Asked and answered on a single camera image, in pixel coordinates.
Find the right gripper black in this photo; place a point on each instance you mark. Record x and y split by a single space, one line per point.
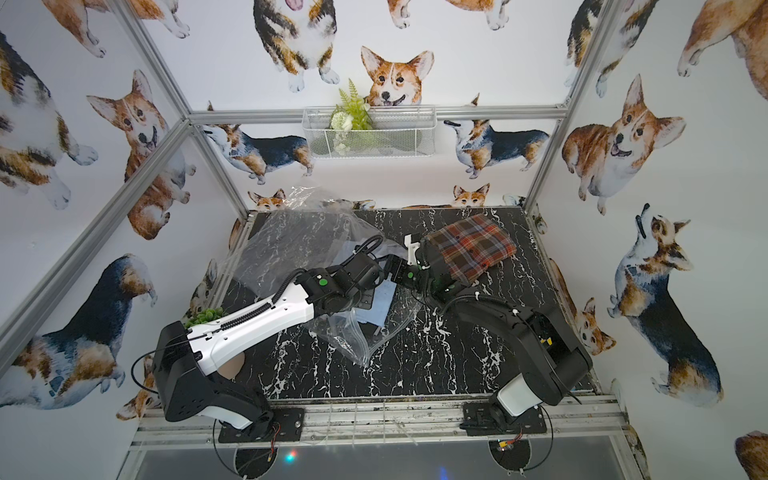
394 261

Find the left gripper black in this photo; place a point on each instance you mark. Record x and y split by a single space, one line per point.
372 267

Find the light blue shirt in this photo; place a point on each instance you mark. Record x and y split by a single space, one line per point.
382 300

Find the red plaid shirt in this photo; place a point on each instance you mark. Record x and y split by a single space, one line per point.
471 246

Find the clear plastic vacuum bag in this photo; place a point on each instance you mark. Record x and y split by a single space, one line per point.
313 229

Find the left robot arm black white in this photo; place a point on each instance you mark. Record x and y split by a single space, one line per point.
187 361

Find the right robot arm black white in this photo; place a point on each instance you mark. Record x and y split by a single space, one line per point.
550 359

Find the artificial fern with white flower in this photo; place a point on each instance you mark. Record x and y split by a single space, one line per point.
350 122

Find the green potted plant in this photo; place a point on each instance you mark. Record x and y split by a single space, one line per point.
204 317

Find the white wire wall basket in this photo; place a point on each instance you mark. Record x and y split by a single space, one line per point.
397 132

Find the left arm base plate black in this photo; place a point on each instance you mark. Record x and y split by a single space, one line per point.
284 425

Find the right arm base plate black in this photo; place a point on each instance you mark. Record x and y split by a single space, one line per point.
504 419

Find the aluminium frame rail front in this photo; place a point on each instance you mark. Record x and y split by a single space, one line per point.
391 421

